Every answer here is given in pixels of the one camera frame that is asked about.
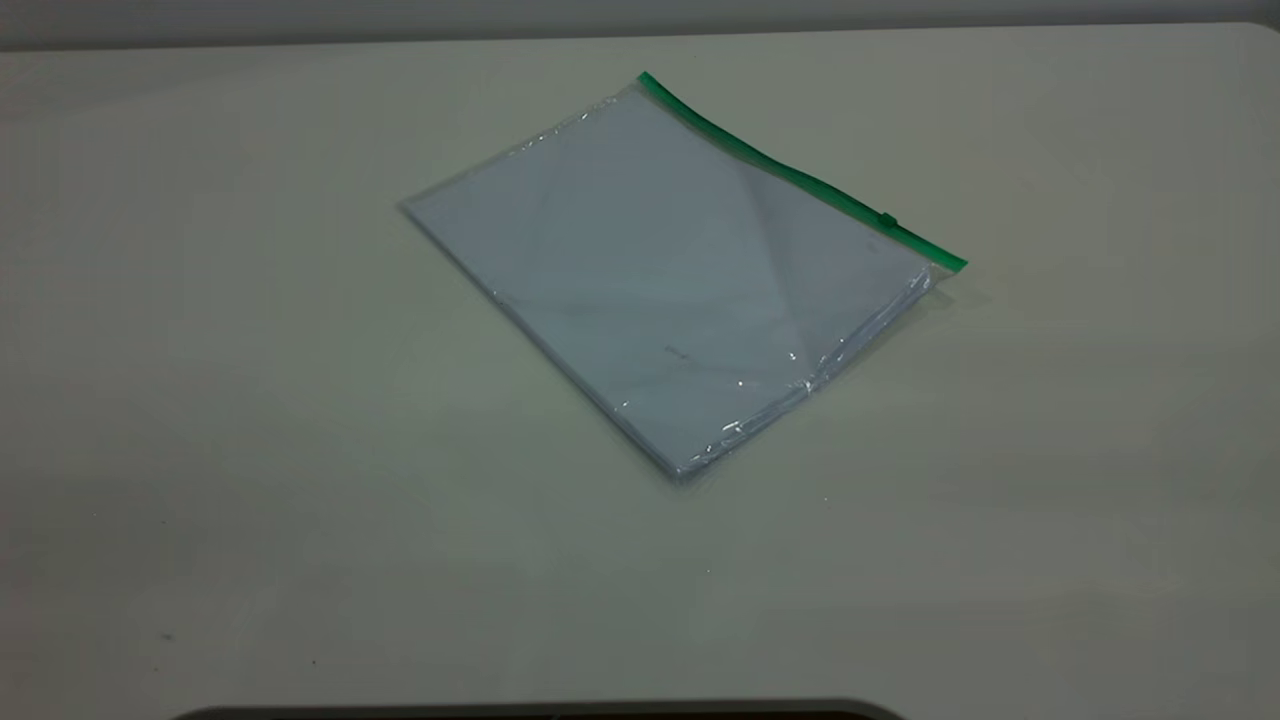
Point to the dark curved base edge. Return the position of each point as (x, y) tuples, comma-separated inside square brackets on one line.
[(540, 713)]

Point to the clear zip bag green zipper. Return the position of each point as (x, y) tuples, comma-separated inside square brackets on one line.
[(800, 180)]

